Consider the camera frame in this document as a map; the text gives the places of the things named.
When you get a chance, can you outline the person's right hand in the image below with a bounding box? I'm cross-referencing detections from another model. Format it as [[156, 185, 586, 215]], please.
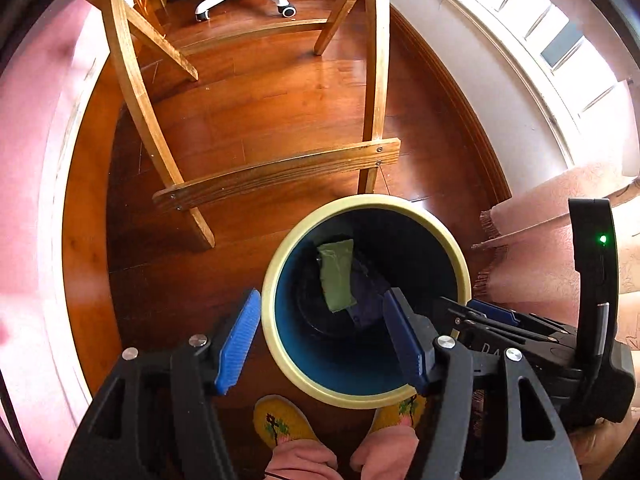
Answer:
[[567, 417, 640, 467]]

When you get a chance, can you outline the pink fringed cloth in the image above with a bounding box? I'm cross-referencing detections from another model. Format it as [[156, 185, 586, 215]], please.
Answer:
[[472, 160, 640, 356]]

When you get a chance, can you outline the white window frame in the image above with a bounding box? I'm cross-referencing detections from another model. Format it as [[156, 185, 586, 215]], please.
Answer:
[[400, 0, 640, 176]]

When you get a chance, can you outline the person's left leg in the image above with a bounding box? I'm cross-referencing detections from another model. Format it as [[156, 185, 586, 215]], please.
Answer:
[[270, 437, 338, 480]]

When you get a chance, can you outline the pink bed sheet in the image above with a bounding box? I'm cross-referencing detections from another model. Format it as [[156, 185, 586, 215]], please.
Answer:
[[0, 0, 126, 480]]

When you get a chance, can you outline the green packet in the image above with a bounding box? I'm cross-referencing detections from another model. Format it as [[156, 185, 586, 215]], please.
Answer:
[[316, 239, 358, 313]]

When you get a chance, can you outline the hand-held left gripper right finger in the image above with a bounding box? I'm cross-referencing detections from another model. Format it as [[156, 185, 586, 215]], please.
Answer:
[[382, 287, 583, 480]]

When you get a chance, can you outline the dark purple packet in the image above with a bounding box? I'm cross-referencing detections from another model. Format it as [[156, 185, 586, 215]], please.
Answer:
[[347, 257, 393, 331]]

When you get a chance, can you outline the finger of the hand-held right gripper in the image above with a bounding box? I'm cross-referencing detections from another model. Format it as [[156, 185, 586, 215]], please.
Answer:
[[467, 298, 568, 333], [436, 297, 551, 343]]

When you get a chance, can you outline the wooden table frame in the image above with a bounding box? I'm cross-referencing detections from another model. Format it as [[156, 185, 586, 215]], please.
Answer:
[[95, 0, 402, 251]]

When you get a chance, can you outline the blue trash bin cream rim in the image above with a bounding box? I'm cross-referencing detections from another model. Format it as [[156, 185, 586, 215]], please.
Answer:
[[261, 194, 472, 410]]

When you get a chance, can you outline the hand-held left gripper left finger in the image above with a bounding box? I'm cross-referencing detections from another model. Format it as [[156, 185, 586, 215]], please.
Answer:
[[59, 287, 263, 480]]

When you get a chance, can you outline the person's leg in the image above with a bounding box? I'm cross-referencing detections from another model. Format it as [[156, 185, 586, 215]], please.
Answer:
[[270, 437, 338, 480], [350, 425, 420, 480]]

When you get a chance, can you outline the yellow flowered slipper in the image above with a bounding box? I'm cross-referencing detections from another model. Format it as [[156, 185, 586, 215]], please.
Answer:
[[370, 394, 428, 431], [253, 394, 321, 450]]

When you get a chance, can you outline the person's right leg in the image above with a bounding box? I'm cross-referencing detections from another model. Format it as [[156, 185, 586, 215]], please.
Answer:
[[350, 425, 420, 480]]

